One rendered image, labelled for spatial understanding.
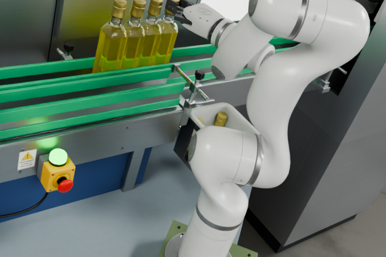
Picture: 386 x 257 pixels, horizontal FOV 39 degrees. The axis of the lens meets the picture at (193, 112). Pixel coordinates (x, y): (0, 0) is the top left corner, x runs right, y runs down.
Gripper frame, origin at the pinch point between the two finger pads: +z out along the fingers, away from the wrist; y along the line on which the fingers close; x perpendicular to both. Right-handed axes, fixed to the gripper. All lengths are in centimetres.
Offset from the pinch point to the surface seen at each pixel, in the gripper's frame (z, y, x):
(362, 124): -46, -87, 48
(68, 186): -13, 44, 36
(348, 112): -40, -80, 43
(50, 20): 23.2, 23.8, 12.4
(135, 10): 3.7, 12.9, 1.2
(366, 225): -66, -145, 132
